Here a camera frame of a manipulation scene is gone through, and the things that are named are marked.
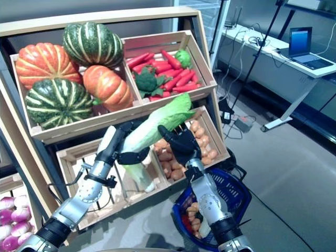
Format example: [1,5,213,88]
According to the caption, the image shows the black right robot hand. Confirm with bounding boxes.
[157,123,203,166]

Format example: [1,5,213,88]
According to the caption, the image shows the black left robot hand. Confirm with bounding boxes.
[106,120,150,165]

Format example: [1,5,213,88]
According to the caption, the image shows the blue plastic shopping basket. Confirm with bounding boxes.
[172,164,253,250]

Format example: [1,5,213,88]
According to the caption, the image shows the wooden pumpkin crate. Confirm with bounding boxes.
[9,51,144,140]

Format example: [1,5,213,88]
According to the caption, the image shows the wooden potato crate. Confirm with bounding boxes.
[149,104,231,187]

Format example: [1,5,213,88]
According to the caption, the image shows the black power brick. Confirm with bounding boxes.
[220,110,233,124]

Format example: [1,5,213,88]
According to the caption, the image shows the wooden cabbage crate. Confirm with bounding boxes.
[56,138,171,232]

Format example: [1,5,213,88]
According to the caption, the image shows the red carrot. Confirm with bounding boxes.
[127,52,150,69]
[164,75,183,91]
[175,70,195,87]
[152,61,174,74]
[161,49,182,70]
[172,83,198,93]

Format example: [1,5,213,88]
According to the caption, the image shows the small orange pumpkin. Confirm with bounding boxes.
[82,65,134,112]

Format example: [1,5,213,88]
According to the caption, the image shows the grey power adapter box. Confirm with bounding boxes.
[234,117,254,133]

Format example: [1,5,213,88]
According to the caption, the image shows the dark green broccoli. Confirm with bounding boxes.
[134,67,171,99]

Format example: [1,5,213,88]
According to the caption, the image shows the green striped pumpkin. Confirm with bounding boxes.
[25,78,94,130]
[62,22,124,69]

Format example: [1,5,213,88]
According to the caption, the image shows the light green lettuce head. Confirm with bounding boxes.
[174,49,192,69]

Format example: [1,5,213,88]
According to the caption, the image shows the purple white turnip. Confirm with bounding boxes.
[10,222,31,237]
[0,224,13,240]
[17,232,34,246]
[0,209,14,226]
[13,195,29,208]
[0,196,15,210]
[12,207,32,223]
[2,235,19,251]

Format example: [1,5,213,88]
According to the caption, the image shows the wooden carrot crate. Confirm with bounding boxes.
[121,30,217,106]

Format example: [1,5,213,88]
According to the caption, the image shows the wooden turnip crate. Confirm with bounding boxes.
[0,173,53,252]

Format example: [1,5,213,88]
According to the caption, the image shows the large orange pumpkin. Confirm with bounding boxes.
[15,43,83,90]

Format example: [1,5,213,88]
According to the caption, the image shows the tall black tripod stand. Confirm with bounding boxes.
[228,0,286,113]

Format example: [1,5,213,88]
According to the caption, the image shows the white desk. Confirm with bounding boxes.
[219,25,336,132]

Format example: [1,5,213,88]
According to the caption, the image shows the thin black tripod stand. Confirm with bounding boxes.
[209,0,229,55]

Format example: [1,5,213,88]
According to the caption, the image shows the router with antennas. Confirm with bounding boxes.
[224,6,244,29]

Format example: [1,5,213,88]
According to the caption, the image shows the wooden display shelf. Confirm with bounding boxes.
[0,6,232,247]

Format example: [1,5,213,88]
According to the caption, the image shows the white framed glass cabinet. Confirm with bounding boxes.
[173,0,232,71]

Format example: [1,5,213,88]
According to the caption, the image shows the open laptop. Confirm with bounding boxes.
[279,26,335,71]

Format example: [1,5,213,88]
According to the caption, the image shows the dark metal rack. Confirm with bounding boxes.
[278,0,336,40]

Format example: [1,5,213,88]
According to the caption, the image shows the pale box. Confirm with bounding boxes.
[287,0,322,10]

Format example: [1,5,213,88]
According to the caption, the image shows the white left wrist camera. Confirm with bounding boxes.
[97,125,118,155]

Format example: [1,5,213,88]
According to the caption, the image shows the black floor cable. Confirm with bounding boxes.
[249,191,318,252]

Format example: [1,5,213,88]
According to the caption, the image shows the black desk cable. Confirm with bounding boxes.
[248,23,289,69]

